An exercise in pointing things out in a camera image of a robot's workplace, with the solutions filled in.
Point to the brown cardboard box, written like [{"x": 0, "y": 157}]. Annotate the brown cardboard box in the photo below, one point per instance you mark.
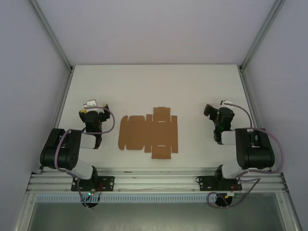
[{"x": 134, "y": 132}]

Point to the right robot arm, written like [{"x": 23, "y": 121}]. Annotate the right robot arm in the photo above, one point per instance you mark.
[{"x": 255, "y": 154}]

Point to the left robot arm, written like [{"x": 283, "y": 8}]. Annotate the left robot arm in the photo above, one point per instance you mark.
[{"x": 60, "y": 154}]

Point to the grey metal sheet panel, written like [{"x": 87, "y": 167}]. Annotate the grey metal sheet panel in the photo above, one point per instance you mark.
[{"x": 154, "y": 216}]

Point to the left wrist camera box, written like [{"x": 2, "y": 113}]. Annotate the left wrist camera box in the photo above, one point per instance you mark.
[{"x": 90, "y": 104}]

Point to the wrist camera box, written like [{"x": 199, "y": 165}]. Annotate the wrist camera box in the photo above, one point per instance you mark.
[
  {"x": 90, "y": 104},
  {"x": 226, "y": 102}
]

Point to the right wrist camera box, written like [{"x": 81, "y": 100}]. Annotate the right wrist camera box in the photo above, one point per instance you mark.
[{"x": 226, "y": 102}]

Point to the aluminium table side rail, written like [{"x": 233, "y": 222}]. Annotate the aluminium table side rail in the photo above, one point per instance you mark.
[
  {"x": 62, "y": 101},
  {"x": 250, "y": 96}
]

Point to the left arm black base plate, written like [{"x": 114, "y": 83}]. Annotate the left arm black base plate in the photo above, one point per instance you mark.
[{"x": 107, "y": 183}]

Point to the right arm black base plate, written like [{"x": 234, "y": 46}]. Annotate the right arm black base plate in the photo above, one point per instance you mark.
[{"x": 204, "y": 184}]

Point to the aluminium frame post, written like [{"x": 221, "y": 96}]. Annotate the aluminium frame post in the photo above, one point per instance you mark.
[
  {"x": 262, "y": 33},
  {"x": 51, "y": 36}
]

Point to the aluminium mounting rail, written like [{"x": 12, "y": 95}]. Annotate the aluminium mounting rail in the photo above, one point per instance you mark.
[{"x": 154, "y": 183}]

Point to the aluminium frame bar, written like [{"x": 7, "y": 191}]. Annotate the aluminium frame bar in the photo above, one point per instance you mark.
[
  {"x": 24, "y": 211},
  {"x": 291, "y": 211}
]

